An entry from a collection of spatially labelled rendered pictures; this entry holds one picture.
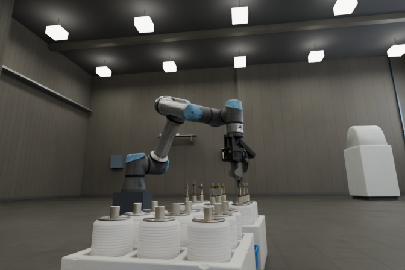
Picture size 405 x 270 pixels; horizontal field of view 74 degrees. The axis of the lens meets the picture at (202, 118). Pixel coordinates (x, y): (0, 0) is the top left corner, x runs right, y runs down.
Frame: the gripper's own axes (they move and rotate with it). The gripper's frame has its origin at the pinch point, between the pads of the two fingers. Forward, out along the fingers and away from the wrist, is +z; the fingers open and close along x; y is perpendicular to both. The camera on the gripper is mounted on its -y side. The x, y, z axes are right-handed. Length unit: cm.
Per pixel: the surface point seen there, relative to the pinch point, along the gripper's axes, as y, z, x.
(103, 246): 62, 14, 18
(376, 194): -577, 23, -164
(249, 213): 0.4, 12.3, 4.7
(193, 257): 49, 16, 33
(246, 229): 5.1, 17.8, 6.8
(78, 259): 67, 17, 17
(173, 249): 50, 15, 28
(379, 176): -587, -16, -155
